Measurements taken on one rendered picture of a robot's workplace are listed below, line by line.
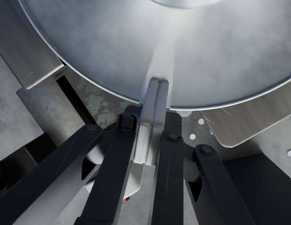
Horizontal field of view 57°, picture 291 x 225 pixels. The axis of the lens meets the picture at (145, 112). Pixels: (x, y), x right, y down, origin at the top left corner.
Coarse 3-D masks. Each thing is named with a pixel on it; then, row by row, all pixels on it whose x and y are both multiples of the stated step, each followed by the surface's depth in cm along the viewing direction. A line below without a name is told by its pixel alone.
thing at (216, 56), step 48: (48, 0) 22; (96, 0) 21; (144, 0) 21; (192, 0) 21; (240, 0) 21; (288, 0) 21; (96, 48) 22; (144, 48) 22; (192, 48) 22; (240, 48) 21; (288, 48) 21; (144, 96) 23; (192, 96) 22; (240, 96) 22
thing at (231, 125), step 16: (272, 96) 22; (288, 96) 22; (208, 112) 23; (224, 112) 23; (240, 112) 23; (256, 112) 22; (272, 112) 22; (288, 112) 22; (224, 128) 23; (240, 128) 23; (256, 128) 23; (224, 144) 23
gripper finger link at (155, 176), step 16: (176, 144) 14; (160, 160) 13; (176, 160) 13; (160, 176) 12; (176, 176) 12; (160, 192) 11; (176, 192) 11; (160, 208) 11; (176, 208) 11; (160, 224) 10; (176, 224) 10
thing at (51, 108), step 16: (64, 80) 41; (32, 96) 38; (48, 96) 37; (64, 96) 37; (32, 112) 38; (48, 112) 38; (64, 112) 38; (80, 112) 39; (48, 128) 38; (64, 128) 38; (112, 128) 50
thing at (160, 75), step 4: (156, 72) 22; (160, 72) 22; (148, 76) 22; (152, 76) 22; (156, 76) 22; (160, 76) 22; (164, 76) 22; (168, 76) 22; (148, 80) 22; (160, 80) 22; (168, 80) 22; (148, 84) 22; (168, 92) 22
